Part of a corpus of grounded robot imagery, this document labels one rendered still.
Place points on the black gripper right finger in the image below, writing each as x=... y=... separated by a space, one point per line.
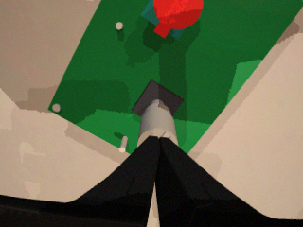
x=188 y=196

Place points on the green circuit board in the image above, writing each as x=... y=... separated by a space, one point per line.
x=176 y=62

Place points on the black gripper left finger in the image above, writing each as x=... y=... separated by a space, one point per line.
x=121 y=200

